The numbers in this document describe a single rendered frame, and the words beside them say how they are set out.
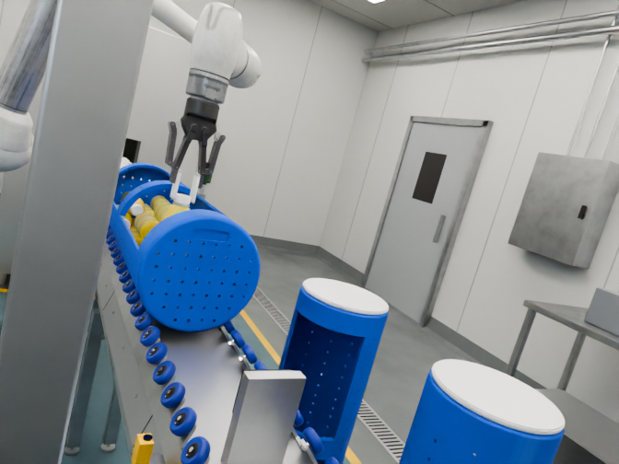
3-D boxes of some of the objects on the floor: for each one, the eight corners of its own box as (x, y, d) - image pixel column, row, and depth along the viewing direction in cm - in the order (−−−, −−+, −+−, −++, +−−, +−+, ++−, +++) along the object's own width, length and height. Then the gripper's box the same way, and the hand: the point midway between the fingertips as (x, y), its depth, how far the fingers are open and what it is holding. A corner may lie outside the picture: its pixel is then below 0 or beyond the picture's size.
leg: (100, 453, 195) (130, 315, 185) (99, 444, 200) (128, 309, 190) (115, 451, 198) (145, 316, 188) (113, 443, 203) (143, 310, 193)
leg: (64, 457, 188) (92, 313, 178) (64, 447, 193) (91, 307, 183) (79, 455, 191) (109, 314, 181) (78, 446, 196) (107, 307, 186)
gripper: (171, 89, 99) (148, 196, 102) (243, 110, 107) (220, 209, 111) (164, 89, 105) (143, 191, 109) (232, 110, 114) (211, 203, 117)
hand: (184, 186), depth 109 cm, fingers closed on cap, 4 cm apart
